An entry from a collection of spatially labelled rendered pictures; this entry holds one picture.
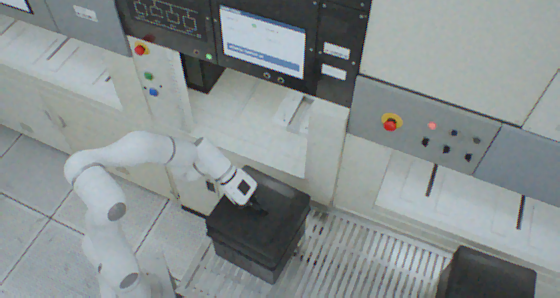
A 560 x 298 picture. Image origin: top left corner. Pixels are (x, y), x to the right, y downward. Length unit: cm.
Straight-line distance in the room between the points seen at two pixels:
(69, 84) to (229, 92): 81
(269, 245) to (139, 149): 62
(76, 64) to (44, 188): 99
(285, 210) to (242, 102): 71
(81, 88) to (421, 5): 178
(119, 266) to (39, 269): 154
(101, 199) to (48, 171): 212
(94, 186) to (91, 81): 129
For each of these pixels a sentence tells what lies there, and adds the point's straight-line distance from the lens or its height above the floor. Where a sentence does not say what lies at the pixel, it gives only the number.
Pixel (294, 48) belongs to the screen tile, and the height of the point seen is 159.
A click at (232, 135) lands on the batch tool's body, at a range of 221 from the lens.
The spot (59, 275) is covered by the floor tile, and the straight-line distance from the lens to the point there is 307.
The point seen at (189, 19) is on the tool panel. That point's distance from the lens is 167.
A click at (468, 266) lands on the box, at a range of 188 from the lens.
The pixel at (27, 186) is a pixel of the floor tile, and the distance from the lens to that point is 344.
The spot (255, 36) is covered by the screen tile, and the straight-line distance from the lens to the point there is 156.
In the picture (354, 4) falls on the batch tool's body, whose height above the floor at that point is 182.
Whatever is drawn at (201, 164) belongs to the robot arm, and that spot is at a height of 127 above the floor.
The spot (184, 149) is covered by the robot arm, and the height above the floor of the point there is 144.
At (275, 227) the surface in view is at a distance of 177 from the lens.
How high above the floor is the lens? 266
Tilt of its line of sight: 54 degrees down
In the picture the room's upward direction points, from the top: straight up
